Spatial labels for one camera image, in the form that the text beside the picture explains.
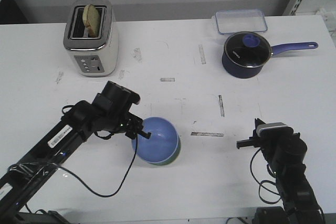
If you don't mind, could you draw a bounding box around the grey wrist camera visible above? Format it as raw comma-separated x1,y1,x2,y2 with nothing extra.
116,84,141,105
256,122,293,137

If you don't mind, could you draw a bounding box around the cream and silver toaster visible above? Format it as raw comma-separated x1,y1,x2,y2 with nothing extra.
63,0,119,77

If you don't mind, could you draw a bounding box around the clear plastic container blue rim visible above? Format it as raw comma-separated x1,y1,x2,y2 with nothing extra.
212,9,268,35

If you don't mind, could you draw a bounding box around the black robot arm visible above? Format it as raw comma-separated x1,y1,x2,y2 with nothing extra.
1,81,151,223
236,119,325,223

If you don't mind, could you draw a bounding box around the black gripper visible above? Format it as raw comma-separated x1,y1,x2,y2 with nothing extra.
110,112,151,140
236,118,265,149

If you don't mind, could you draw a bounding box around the green bowl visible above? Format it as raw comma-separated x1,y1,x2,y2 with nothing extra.
144,136,181,166

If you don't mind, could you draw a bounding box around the toast bread slice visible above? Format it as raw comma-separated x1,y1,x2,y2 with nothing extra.
82,4,100,38

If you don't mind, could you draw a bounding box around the blue bowl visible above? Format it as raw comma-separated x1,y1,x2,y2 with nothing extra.
132,117,181,166

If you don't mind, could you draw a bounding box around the blue saucepan with handle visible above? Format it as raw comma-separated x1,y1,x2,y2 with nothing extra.
222,40,319,79

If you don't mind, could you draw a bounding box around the glass pot lid blue knob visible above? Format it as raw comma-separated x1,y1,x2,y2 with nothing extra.
224,32,271,68

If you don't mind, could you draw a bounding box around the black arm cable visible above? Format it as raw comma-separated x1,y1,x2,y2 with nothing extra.
7,134,138,197
249,147,283,205

